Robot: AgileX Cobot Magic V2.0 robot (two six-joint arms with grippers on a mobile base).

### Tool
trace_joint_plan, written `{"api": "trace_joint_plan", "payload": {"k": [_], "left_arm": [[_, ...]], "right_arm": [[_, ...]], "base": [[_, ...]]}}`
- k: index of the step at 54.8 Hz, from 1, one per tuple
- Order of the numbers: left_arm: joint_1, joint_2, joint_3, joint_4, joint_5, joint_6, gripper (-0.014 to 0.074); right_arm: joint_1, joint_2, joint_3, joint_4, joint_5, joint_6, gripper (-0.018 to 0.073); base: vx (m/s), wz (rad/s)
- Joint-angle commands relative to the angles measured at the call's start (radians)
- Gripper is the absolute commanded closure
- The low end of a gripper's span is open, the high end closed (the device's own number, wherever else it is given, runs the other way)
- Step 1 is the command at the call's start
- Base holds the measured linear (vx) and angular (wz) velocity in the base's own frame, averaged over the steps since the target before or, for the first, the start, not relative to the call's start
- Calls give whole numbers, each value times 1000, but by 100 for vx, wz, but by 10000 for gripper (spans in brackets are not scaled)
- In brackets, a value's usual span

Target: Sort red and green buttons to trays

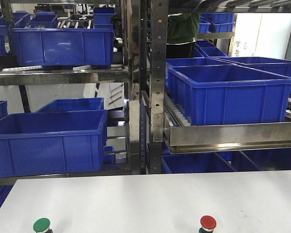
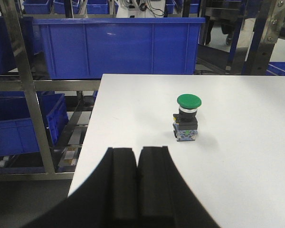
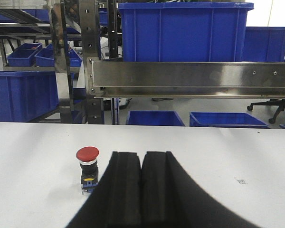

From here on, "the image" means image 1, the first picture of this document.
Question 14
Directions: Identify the blue bin behind lower left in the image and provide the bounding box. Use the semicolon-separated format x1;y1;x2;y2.
36;98;104;113

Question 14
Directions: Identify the blue bin right rear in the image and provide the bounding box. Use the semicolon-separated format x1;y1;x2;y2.
216;57;291;77

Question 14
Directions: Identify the blue bin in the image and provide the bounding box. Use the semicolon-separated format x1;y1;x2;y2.
0;110;108;178
168;65;291;126
216;57;291;77
8;28;114;66
36;98;104;113

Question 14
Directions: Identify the green push button switch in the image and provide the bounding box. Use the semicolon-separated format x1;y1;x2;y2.
33;217;53;233

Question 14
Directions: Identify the red push button switch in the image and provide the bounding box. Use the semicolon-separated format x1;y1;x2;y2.
198;215;217;233

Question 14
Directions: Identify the blue bin upper left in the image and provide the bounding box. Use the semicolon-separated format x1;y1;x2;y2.
8;28;114;66

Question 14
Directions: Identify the blue bin right front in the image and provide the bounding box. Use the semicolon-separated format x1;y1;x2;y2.
168;65;291;126

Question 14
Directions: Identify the stainless steel shelf rack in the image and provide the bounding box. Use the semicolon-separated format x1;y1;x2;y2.
0;0;291;178

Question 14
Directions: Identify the person in green jacket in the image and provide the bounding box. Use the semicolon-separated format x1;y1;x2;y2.
166;13;200;59

